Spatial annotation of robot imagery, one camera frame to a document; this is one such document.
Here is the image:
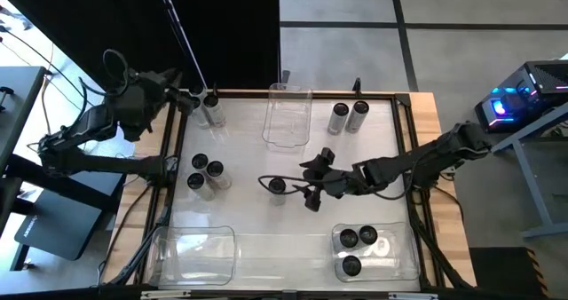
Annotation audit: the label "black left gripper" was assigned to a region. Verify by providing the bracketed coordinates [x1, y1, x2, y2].
[117, 68, 196, 141]

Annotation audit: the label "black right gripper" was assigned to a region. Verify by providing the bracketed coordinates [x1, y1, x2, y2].
[292, 147, 363, 213]

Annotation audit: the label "white can red stripe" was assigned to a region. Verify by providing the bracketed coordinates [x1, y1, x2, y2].
[202, 92, 228, 129]
[327, 101, 351, 137]
[344, 99, 371, 135]
[190, 152, 210, 173]

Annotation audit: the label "clear plastic bin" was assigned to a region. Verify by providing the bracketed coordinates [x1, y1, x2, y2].
[331, 222, 422, 283]
[261, 83, 313, 154]
[145, 225, 239, 288]

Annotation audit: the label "silver metal pole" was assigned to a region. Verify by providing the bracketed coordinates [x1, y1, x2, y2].
[153, 0, 209, 91]

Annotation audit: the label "black backdrop curtain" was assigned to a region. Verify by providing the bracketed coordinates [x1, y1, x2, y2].
[0, 0, 280, 120]

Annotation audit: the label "black desk leg bar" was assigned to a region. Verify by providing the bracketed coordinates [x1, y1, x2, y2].
[0, 153, 124, 213]

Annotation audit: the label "black desk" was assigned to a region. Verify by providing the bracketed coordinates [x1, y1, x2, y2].
[0, 66, 48, 172]

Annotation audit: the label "black box hazard stripes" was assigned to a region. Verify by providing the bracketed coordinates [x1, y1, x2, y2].
[469, 246, 551, 299]

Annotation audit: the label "black RGB computer tower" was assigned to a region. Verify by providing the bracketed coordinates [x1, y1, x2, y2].
[473, 59, 568, 135]

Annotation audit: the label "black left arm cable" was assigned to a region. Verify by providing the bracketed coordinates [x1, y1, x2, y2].
[78, 48, 130, 98]

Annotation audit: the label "tan floor cable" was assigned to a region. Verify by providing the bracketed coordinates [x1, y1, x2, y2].
[41, 42, 59, 148]

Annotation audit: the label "black floor cable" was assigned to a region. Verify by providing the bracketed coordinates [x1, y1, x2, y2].
[0, 24, 90, 101]

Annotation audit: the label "silver metal bracket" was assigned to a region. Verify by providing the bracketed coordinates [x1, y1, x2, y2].
[388, 292, 439, 300]
[140, 289, 193, 299]

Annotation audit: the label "black flat base plate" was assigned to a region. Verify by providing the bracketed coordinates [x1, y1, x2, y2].
[12, 151, 126, 262]

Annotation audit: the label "grey metal desk frame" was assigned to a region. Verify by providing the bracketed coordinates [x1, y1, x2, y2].
[489, 107, 568, 240]

